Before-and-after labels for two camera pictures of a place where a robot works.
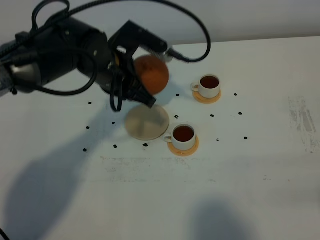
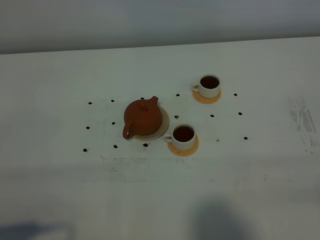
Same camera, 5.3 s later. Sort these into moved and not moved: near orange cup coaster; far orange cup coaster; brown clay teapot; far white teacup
Moved: brown clay teapot
Not moved: near orange cup coaster; far orange cup coaster; far white teacup
